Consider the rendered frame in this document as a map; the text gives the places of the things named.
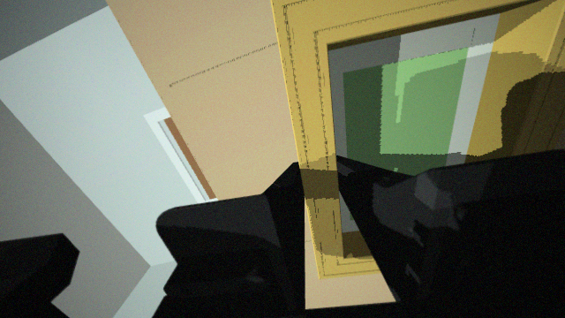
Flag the gold picture frame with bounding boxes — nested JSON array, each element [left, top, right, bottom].
[[270, 0, 565, 279]]

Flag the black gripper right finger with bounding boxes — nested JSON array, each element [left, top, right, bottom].
[[336, 149, 565, 302]]

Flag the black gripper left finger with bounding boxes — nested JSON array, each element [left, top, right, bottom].
[[156, 162, 305, 311]]

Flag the brown wooden board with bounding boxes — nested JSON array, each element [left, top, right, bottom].
[[106, 0, 396, 309]]

